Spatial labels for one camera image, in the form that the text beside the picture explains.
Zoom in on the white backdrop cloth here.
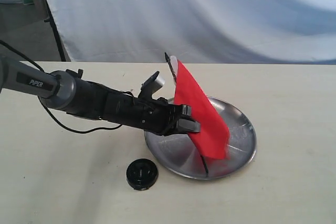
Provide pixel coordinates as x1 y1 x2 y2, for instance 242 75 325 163
47 0 335 64

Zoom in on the black round flag base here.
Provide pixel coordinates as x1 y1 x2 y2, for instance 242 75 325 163
126 158 159 191

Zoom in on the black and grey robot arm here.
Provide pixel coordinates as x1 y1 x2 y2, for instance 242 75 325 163
1 57 201 136

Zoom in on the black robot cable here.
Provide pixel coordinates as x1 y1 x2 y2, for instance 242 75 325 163
0 39 127 134

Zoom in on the round steel plate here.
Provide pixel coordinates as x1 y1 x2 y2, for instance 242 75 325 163
144 97 257 180

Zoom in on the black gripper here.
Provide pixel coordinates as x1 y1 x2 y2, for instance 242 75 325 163
131 98 201 136

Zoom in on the red flag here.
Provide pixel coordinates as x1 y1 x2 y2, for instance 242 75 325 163
164 53 230 176

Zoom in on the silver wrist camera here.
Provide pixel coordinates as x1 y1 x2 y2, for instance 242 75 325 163
138 71 165 99

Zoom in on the black backdrop stand pole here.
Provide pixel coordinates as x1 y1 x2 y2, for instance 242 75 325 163
43 0 67 62

